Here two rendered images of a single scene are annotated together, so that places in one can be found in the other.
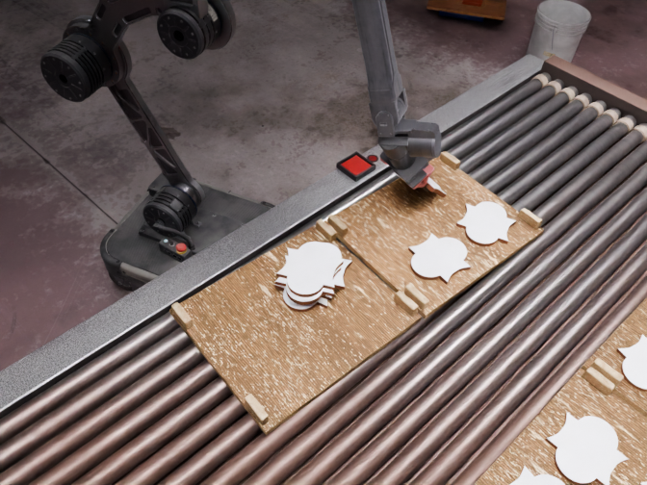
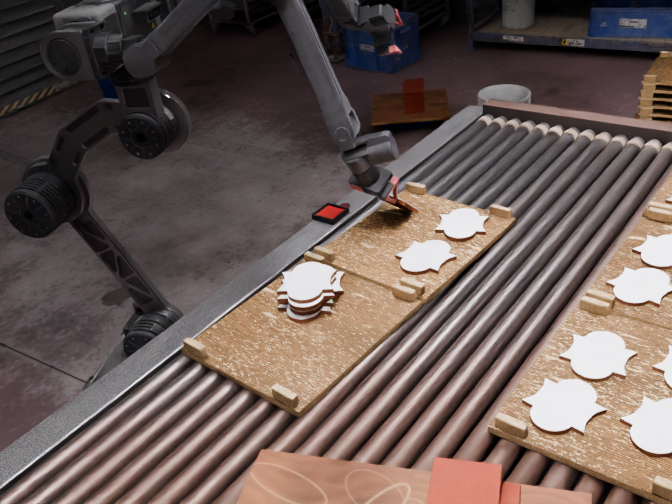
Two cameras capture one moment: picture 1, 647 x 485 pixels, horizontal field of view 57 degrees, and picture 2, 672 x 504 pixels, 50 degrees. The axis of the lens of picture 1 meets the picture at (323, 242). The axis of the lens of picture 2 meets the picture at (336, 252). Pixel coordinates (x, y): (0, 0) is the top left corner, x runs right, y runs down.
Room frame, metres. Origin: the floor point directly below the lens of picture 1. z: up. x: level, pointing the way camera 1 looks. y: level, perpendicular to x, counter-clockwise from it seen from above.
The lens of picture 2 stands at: (-0.55, 0.06, 1.91)
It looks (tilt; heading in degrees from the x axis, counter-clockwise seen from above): 32 degrees down; 356
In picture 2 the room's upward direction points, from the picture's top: 8 degrees counter-clockwise
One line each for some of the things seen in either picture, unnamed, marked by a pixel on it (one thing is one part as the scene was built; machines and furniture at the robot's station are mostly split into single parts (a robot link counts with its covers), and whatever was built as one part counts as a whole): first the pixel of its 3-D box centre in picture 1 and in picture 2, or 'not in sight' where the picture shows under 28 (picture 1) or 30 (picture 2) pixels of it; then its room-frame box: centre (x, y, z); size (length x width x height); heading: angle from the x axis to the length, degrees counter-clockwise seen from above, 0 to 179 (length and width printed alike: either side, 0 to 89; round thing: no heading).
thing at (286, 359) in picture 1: (296, 315); (303, 327); (0.73, 0.05, 0.93); 0.41 x 0.35 x 0.02; 132
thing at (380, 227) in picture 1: (433, 227); (414, 239); (1.00, -0.27, 0.93); 0.41 x 0.35 x 0.02; 131
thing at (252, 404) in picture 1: (256, 409); (285, 395); (0.50, 0.11, 0.95); 0.06 x 0.02 x 0.03; 42
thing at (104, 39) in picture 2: not in sight; (111, 49); (1.26, 0.39, 1.45); 0.09 x 0.08 x 0.12; 159
